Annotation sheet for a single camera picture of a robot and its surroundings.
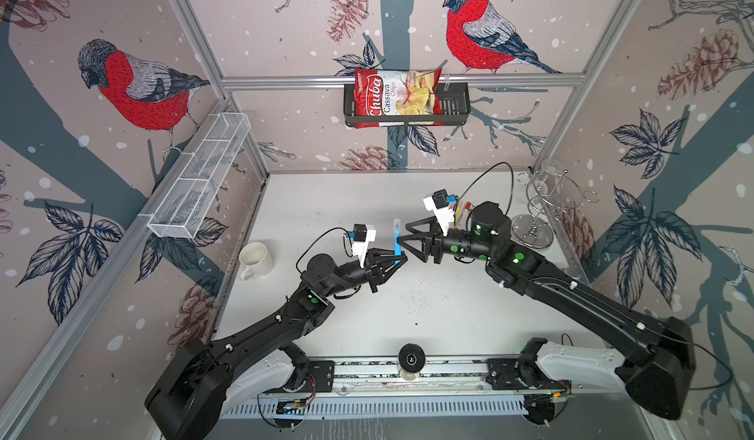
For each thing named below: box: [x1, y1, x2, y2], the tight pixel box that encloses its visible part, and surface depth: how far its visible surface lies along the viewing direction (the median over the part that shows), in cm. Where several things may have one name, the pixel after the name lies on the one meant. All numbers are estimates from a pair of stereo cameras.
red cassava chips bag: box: [353, 67, 444, 129], surface depth 90 cm
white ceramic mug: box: [238, 241, 274, 281], surface depth 89 cm
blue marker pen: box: [393, 223, 402, 266], surface depth 66 cm
